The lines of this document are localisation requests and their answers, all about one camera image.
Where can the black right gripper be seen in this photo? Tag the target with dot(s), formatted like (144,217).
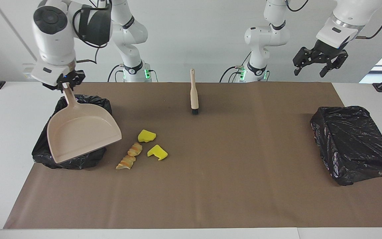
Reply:
(73,75)

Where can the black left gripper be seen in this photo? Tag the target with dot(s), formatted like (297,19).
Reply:
(327,49)

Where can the pink plastic dustpan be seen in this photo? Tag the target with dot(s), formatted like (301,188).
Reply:
(81,132)

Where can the striped croissant piece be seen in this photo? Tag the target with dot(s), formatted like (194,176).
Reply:
(135,149)
(126,162)

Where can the yellow sponge chunk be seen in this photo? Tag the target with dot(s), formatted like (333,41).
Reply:
(146,136)

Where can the notched yellow sponge piece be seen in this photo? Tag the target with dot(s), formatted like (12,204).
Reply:
(158,152)

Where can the beige brush black bristles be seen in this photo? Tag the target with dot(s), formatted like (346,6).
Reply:
(194,94)

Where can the black bag lined bin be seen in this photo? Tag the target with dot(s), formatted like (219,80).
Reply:
(95,101)
(353,142)

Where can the brown table mat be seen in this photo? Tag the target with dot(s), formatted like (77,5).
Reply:
(260,199)

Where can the white wall socket strip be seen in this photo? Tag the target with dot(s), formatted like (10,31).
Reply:
(28,68)

